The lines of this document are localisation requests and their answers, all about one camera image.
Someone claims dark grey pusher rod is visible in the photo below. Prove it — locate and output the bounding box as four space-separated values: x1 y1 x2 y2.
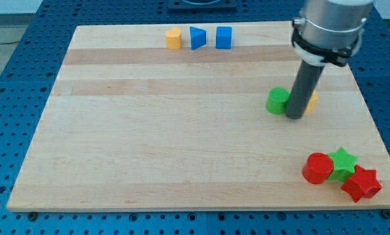
285 61 324 119

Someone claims yellow hexagon block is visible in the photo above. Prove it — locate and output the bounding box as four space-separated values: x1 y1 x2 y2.
305 90 319 114

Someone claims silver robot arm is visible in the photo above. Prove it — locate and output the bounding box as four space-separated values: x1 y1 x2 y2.
292 0 373 67

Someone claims wooden board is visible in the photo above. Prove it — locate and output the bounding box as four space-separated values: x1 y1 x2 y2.
7 21 390 212

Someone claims blue triangle block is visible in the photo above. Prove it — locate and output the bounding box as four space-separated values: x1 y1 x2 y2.
190 26 207 50

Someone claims blue cube block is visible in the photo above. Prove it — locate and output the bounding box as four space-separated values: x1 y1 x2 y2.
215 26 232 50

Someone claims yellow heart block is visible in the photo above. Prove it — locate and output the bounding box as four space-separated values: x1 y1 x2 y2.
164 27 182 50

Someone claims green cylinder block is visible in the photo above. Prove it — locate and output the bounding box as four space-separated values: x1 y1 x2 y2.
266 87 290 114

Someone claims red cylinder block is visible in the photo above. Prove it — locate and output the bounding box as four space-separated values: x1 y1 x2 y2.
302 152 334 184

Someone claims green star block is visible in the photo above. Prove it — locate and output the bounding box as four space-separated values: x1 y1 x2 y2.
327 147 358 182

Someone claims red star block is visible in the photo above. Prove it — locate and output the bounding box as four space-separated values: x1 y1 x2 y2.
341 165 382 202

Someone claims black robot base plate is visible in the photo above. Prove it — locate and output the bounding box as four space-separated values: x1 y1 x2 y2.
165 0 238 12

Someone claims black cable clamp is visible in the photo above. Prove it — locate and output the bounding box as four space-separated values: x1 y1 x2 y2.
291 18 364 67

